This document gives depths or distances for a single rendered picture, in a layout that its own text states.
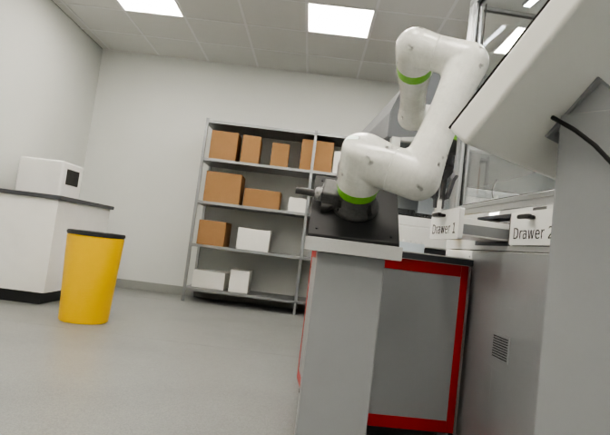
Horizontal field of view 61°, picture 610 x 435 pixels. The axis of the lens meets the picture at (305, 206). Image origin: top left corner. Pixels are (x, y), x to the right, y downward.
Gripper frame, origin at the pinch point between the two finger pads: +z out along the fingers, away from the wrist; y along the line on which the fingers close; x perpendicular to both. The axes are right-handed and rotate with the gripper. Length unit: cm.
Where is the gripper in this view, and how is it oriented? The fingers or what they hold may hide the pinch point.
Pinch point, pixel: (437, 208)
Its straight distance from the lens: 200.8
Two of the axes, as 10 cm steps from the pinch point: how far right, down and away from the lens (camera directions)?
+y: -9.9, -1.2, -0.8
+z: -1.2, 9.9, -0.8
